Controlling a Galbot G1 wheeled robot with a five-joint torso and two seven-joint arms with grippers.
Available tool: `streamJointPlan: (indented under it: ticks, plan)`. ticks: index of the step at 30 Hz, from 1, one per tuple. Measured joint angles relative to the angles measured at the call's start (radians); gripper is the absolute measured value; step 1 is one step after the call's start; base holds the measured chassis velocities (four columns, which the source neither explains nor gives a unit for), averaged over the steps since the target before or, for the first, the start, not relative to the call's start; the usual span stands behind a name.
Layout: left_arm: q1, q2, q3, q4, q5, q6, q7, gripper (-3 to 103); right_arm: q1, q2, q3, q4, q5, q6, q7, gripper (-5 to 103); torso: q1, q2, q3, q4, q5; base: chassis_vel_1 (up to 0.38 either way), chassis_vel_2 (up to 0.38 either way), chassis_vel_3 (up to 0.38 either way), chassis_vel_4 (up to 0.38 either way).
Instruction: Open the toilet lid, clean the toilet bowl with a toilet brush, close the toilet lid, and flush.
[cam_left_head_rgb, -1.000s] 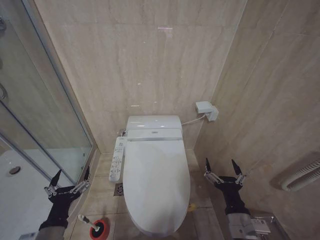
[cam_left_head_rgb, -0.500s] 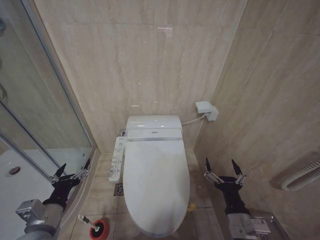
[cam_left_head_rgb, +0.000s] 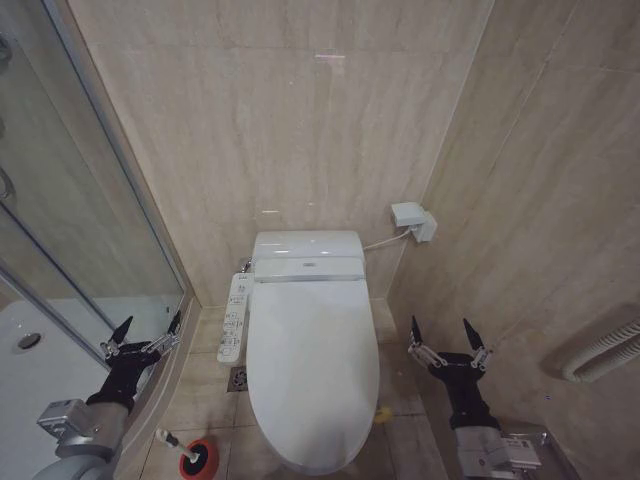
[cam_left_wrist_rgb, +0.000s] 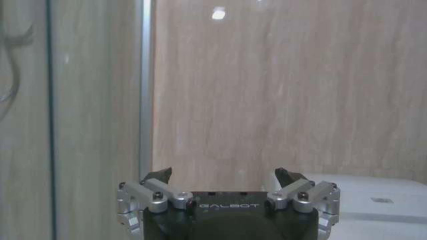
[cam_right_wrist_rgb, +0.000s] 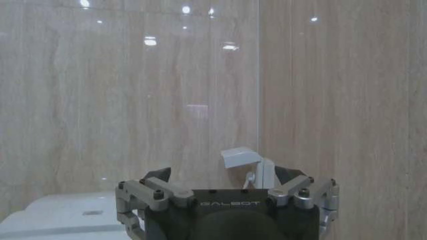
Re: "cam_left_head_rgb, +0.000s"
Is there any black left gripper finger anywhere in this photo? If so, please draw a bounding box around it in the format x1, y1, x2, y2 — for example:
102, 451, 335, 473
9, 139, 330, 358
98, 315, 135, 359
141, 310, 182, 356

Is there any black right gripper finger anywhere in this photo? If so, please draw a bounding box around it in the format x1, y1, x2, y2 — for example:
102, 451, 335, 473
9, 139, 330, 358
407, 315, 446, 370
462, 318, 493, 372

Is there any white toilet brush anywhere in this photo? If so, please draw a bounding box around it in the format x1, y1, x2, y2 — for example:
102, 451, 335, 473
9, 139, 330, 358
155, 427, 200, 463

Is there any white toilet lid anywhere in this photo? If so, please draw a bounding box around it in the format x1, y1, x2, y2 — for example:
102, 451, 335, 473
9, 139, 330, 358
246, 280, 381, 475

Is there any red and black brush holder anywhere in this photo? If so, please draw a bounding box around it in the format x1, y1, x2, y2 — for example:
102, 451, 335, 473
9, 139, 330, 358
179, 437, 222, 478

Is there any white toilet tank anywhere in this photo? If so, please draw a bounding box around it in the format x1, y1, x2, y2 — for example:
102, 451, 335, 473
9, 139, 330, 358
251, 228, 363, 263

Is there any white bidet control panel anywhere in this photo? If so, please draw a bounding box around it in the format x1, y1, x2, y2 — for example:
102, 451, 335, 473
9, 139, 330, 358
215, 271, 253, 364

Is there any white shower tray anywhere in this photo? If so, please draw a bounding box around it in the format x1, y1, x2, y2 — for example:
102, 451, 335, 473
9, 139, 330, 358
0, 294, 182, 451

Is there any white power cable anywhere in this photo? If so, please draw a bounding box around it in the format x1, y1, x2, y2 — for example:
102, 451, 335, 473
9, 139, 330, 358
362, 229, 414, 251

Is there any white wall power box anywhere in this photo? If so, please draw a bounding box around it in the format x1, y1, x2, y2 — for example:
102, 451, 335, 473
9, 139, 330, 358
390, 201, 439, 245

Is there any white wall towel rail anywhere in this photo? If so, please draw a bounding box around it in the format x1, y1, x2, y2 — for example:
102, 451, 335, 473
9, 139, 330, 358
558, 317, 640, 385

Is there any glass shower enclosure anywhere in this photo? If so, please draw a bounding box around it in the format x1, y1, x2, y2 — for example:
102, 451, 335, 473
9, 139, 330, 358
0, 0, 195, 351

